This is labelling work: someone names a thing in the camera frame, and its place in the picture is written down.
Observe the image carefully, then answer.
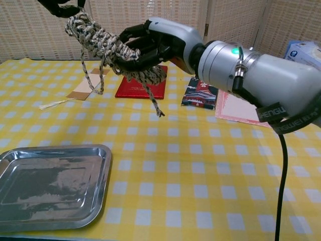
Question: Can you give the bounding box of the yellow checked tablecloth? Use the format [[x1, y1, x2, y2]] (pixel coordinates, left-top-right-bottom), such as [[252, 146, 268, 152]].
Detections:
[[0, 58, 321, 241]]

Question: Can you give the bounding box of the woven folding screen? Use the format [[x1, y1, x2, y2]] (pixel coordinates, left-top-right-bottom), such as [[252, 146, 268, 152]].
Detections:
[[0, 0, 321, 64]]

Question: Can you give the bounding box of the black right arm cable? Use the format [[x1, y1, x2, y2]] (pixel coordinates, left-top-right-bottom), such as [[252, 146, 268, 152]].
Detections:
[[232, 74, 289, 241]]

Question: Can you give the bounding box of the stainless steel tray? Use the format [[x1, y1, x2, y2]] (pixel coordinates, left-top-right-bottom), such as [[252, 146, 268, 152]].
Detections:
[[0, 144, 113, 232]]

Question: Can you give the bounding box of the red certificate book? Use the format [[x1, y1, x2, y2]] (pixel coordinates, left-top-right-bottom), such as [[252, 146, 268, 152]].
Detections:
[[114, 65, 169, 100]]

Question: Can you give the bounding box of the beige bookmark with tassel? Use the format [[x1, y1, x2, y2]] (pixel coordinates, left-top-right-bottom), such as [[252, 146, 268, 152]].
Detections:
[[39, 68, 110, 111]]

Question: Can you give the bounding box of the braided speckled rope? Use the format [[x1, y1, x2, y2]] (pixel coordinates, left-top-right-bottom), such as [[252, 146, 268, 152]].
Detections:
[[64, 7, 168, 118]]

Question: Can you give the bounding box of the blue tissue pack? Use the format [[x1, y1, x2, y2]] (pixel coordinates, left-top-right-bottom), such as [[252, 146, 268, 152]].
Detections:
[[284, 40, 321, 68]]

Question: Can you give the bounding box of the dark blue printed booklet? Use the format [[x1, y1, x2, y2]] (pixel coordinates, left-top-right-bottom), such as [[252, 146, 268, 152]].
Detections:
[[181, 76, 220, 111]]

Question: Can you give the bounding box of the red-bordered certificate paper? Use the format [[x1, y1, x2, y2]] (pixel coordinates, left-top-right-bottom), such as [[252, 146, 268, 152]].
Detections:
[[215, 89, 273, 129]]

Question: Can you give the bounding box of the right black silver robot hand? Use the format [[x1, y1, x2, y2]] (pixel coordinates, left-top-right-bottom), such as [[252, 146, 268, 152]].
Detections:
[[114, 17, 207, 76]]

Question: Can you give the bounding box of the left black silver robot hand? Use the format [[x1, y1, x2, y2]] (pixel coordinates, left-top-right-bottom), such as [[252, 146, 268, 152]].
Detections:
[[37, 0, 86, 19]]

